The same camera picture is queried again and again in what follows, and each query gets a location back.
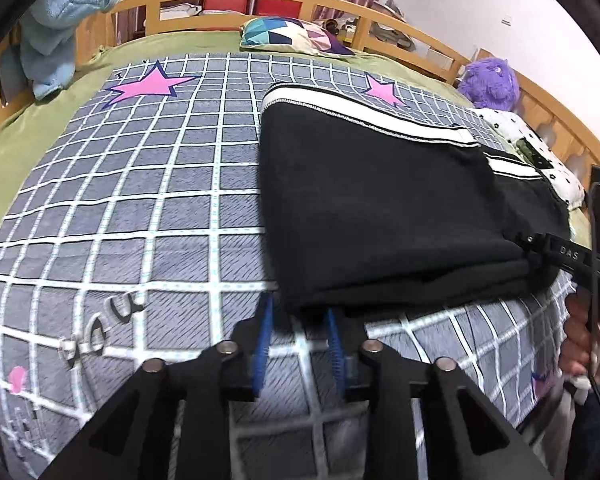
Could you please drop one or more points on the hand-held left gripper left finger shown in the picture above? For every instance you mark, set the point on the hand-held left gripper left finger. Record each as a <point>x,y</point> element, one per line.
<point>261,347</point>

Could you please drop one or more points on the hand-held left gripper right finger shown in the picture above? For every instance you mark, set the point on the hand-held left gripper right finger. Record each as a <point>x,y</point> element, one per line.
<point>336,352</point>

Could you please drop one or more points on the black pants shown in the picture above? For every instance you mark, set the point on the black pants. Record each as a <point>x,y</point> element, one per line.
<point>380,210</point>

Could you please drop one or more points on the person's right hand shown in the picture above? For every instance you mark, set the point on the person's right hand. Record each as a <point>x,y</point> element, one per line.
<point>575,350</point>

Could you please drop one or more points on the white dotted pillow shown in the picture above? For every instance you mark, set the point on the white dotted pillow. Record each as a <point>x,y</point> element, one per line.
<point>562,180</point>

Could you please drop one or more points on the black phone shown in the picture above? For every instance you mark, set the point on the black phone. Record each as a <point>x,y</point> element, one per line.
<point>535,156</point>

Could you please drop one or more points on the person's dark clothing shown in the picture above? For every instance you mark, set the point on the person's dark clothing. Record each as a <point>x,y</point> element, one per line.
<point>590,440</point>

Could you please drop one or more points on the purple plush toy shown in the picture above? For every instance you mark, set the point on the purple plush toy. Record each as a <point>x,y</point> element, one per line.
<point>490,82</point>

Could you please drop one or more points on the grey checkered blanket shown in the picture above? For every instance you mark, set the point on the grey checkered blanket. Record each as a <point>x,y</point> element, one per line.
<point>145,210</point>

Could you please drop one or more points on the cluttered side table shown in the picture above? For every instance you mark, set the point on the cluttered side table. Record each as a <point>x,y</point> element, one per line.
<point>395,17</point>

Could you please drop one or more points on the colourful triangle pattern pillow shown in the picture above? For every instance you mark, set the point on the colourful triangle pattern pillow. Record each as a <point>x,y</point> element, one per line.
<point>290,35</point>

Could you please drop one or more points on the green bed sheet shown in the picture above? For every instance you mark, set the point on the green bed sheet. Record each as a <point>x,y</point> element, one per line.
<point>40,125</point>

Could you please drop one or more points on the light blue plush blanket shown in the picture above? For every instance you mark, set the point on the light blue plush blanket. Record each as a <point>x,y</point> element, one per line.
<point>50,25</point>

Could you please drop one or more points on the wooden bed frame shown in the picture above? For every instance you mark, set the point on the wooden bed frame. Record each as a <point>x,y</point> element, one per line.
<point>190,0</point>

